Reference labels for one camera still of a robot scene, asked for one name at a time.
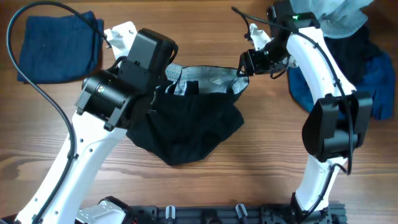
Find black shorts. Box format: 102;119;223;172
126;63;249;166

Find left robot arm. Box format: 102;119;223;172
14;29;178;223

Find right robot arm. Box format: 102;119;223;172
236;1;373;223

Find light blue denim garment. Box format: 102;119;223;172
290;0;373;39

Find blue crumpled garment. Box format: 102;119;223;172
287;52;396;120

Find folded navy blue shorts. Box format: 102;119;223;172
19;16;103;84

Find right black cable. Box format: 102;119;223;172
231;6;355;218

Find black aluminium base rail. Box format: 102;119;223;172
127;203;348;224

